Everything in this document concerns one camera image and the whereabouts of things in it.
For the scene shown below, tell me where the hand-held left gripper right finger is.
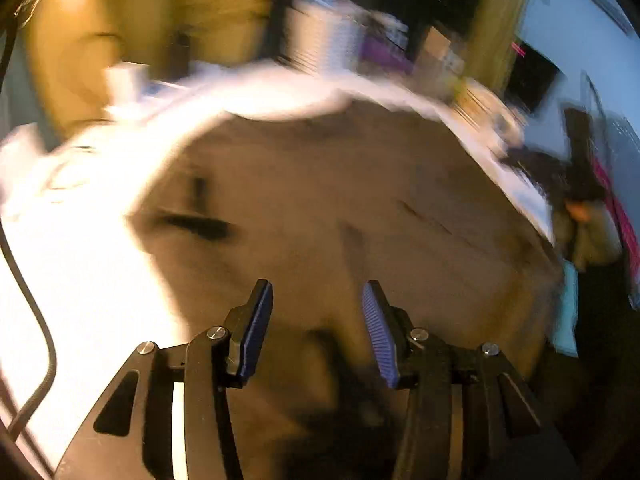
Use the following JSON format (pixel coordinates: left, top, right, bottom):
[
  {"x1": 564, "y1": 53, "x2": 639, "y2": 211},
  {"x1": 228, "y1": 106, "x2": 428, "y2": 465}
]
[{"x1": 361, "y1": 280, "x2": 581, "y2": 480}]

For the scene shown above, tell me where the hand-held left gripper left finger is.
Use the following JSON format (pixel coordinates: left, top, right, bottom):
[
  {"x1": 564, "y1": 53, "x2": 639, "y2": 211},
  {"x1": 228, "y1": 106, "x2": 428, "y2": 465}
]
[{"x1": 54, "y1": 279, "x2": 275, "y2": 480}]

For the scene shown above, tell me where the yellow curtain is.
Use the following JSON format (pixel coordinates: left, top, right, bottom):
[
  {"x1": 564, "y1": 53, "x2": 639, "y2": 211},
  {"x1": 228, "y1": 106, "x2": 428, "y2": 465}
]
[
  {"x1": 30, "y1": 0, "x2": 281, "y2": 126},
  {"x1": 465, "y1": 0, "x2": 531, "y2": 86}
]

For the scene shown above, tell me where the black cable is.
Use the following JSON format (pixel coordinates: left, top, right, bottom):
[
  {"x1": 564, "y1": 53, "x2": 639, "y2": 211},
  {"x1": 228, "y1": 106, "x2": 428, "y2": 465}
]
[{"x1": 0, "y1": 220, "x2": 57, "y2": 441}]

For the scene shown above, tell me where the white slatted basket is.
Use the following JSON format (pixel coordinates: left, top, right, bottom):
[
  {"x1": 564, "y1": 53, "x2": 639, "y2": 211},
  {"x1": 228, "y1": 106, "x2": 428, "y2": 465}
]
[{"x1": 285, "y1": 0, "x2": 366, "y2": 71}]

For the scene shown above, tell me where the olive printed t-shirt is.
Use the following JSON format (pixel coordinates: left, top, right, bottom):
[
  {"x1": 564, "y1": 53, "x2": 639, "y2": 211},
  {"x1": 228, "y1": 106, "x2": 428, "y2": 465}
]
[{"x1": 125, "y1": 102, "x2": 563, "y2": 480}]

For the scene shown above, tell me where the light blue cloth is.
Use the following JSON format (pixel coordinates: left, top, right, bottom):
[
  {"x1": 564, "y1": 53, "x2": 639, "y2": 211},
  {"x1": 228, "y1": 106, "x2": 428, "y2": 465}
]
[{"x1": 554, "y1": 259, "x2": 580, "y2": 357}]

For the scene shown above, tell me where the white textured mat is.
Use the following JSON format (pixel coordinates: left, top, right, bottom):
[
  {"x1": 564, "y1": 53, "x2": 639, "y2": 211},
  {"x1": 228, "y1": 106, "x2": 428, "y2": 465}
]
[{"x1": 0, "y1": 57, "x2": 556, "y2": 461}]

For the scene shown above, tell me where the purple packet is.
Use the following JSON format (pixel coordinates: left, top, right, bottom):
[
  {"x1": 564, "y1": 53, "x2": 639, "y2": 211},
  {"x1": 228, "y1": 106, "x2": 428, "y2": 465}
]
[{"x1": 360, "y1": 35, "x2": 416, "y2": 73}]

